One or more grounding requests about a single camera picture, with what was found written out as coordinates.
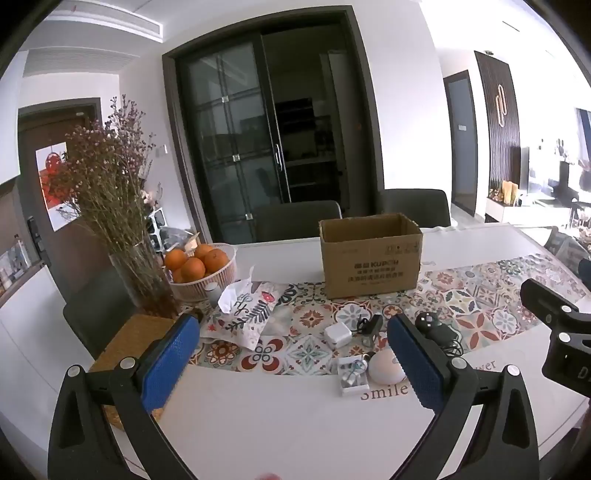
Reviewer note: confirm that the dark grey dining chair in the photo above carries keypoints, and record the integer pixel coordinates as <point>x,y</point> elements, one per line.
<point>295,221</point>
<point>97,314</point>
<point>415,207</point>

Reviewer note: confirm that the dark framed glass sliding door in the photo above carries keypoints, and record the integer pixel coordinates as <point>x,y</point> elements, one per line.
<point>231,138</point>

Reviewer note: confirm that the white round dome gadget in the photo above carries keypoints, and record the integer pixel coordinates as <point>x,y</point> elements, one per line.
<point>385,367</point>

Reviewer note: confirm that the red and white wall poster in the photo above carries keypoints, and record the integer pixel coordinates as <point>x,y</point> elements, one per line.
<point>48,184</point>

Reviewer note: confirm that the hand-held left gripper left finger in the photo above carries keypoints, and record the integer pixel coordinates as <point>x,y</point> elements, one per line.
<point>168,364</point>

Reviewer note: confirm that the brown cardboard box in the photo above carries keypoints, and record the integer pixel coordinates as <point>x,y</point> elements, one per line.
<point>369,267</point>

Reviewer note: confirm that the dark slatted wall panel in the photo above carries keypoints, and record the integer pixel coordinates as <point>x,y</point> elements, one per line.
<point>501,115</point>

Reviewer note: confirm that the black door lock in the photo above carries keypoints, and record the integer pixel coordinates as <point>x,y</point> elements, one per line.
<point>36,237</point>

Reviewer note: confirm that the orange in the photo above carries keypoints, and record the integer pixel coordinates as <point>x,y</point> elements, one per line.
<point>203,250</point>
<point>174,259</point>
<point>193,270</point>
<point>216,261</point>

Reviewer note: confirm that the glass vase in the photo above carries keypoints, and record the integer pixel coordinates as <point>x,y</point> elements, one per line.
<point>143,281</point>

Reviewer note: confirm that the small white bottle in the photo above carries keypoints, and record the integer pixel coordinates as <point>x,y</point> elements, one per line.
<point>213,294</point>

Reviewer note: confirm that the woven straw placemat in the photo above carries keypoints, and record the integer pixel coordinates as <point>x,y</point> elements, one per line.
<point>124,337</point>

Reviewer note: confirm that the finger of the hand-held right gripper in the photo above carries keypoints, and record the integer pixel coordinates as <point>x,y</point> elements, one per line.
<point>547,297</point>

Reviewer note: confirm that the white tissue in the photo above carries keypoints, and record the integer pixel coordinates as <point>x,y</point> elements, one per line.
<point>235,293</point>

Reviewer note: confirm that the patterned table runner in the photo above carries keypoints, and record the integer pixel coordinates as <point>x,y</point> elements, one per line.
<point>314,318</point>

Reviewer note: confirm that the dark narrow door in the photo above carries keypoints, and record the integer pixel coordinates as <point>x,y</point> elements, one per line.
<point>461,147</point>

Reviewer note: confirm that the white slatted fruit basket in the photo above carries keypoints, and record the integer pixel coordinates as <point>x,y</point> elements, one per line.
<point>203,288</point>

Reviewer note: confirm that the white low cabinet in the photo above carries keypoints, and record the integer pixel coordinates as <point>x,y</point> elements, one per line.
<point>521,212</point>

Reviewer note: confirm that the white slatted rack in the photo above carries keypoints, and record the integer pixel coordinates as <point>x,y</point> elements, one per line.
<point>157,228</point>

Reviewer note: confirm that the dried flower bouquet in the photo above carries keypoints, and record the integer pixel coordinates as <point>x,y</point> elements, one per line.
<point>106,184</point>

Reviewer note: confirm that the brown wooden door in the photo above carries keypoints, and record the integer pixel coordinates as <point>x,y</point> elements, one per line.
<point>32,134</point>

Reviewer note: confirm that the white charger block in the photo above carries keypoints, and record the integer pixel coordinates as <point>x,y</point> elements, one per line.
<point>338,334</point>

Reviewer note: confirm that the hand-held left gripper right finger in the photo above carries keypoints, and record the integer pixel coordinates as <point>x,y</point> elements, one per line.
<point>415,364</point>

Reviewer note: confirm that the floral fabric tissue pouch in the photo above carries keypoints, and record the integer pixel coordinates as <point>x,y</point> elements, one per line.
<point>254,314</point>

